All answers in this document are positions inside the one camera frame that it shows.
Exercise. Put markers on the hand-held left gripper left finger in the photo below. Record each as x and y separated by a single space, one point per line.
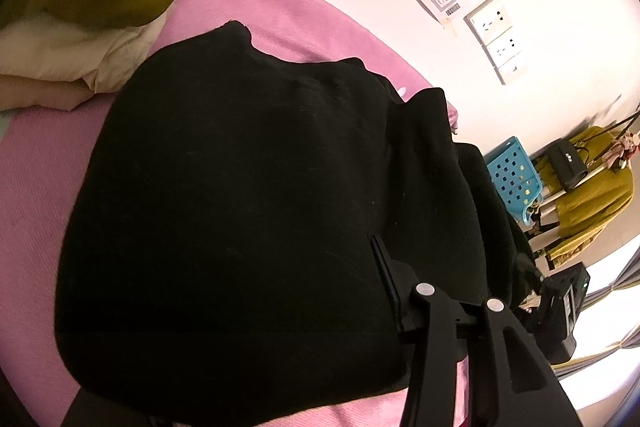
100 414

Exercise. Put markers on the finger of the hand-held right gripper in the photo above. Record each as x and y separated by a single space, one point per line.
530 277

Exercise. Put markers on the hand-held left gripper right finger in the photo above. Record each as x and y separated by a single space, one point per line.
392 292

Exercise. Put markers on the black garment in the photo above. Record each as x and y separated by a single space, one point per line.
250 207

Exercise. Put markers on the black shoulder bag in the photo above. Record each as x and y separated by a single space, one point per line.
565 164

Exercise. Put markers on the grey curtain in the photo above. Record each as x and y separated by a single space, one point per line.
625 277

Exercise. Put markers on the blue perforated plastic basket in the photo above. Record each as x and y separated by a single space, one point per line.
515 182

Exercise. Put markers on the olive hanging garment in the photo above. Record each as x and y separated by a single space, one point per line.
595 202

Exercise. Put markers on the patterned scarf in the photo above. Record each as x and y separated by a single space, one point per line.
625 149

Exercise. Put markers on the pink blanket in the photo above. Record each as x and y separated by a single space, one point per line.
40 207

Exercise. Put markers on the beige folded cloth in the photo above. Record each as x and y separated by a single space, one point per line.
45 94

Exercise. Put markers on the cream folded cloth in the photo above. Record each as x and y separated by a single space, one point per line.
75 57

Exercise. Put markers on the white rack frame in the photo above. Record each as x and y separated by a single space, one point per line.
545 209

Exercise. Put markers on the white wall socket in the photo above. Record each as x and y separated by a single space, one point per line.
505 47
487 24
514 67

